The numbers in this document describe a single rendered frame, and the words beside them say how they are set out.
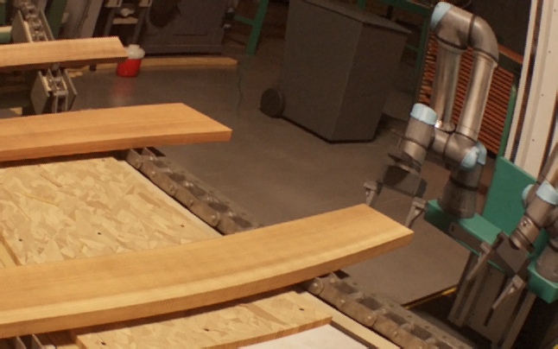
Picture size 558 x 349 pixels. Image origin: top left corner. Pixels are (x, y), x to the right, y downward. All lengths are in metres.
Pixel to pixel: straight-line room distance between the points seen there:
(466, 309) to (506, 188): 0.46
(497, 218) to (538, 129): 0.34
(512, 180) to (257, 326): 1.28
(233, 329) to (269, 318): 0.08
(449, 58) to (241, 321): 1.21
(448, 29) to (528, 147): 0.49
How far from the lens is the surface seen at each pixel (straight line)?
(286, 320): 1.18
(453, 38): 2.09
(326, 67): 5.15
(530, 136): 2.28
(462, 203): 2.22
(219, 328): 1.11
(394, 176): 1.91
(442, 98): 2.16
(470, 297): 2.42
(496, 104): 6.55
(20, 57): 2.12
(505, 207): 2.26
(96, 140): 1.61
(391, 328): 1.21
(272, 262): 1.25
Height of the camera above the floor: 1.40
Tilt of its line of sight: 19 degrees down
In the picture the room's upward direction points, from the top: 14 degrees clockwise
